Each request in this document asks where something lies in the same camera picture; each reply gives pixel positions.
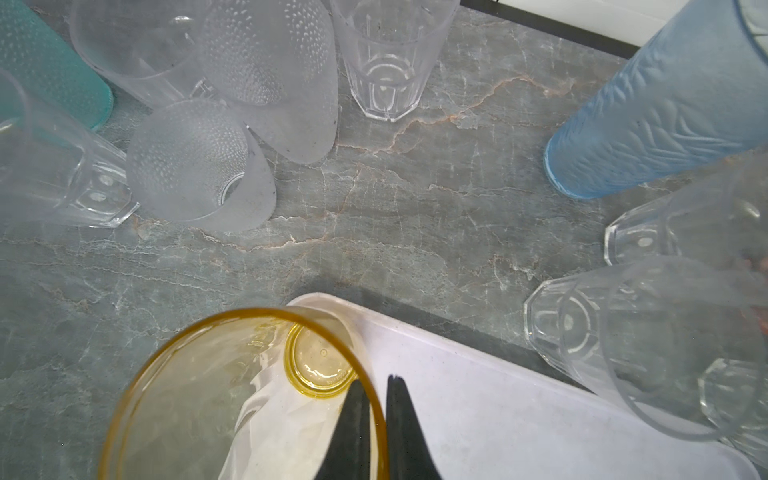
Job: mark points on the clear faceted glass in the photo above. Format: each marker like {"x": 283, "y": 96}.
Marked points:
{"x": 669, "y": 339}

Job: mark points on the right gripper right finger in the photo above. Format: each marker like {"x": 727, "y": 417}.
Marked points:
{"x": 408, "y": 453}

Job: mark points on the blue plastic cup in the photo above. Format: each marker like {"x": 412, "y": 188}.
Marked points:
{"x": 695, "y": 93}

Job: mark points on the clear glass right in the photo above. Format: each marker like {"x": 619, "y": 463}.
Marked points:
{"x": 719, "y": 220}

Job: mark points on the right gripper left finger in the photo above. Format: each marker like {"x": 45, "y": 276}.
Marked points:
{"x": 349, "y": 451}

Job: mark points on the yellow plastic cup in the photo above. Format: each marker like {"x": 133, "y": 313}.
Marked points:
{"x": 252, "y": 393}

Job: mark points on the teal plastic cup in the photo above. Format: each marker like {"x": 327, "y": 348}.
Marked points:
{"x": 44, "y": 63}

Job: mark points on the lilac plastic tray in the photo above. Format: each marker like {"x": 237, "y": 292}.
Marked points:
{"x": 486, "y": 418}

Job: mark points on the frosted dotted glass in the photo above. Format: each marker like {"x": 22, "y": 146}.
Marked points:
{"x": 194, "y": 162}
{"x": 275, "y": 64}

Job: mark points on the clear glass back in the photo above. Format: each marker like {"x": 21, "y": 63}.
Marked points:
{"x": 389, "y": 49}

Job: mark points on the clear glass far left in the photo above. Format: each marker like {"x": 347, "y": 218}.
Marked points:
{"x": 54, "y": 169}

